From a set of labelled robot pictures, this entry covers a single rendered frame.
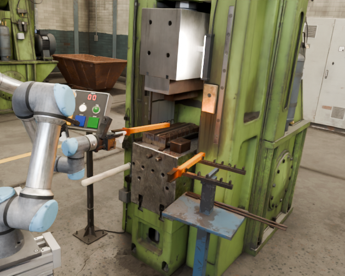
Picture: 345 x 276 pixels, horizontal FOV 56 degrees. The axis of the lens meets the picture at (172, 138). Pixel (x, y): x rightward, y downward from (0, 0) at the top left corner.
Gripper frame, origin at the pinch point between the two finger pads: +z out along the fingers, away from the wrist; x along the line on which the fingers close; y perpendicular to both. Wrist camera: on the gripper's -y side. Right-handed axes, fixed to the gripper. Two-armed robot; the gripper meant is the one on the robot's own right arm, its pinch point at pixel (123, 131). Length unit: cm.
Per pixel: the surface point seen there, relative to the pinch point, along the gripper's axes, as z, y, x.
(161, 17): 39, -60, -11
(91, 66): 407, 16, -519
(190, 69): 55, -31, 2
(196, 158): 29.5, 14.5, 28.4
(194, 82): 69, -22, -3
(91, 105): 30, -1, -61
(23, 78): 209, 33, -472
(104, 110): 33, 2, -51
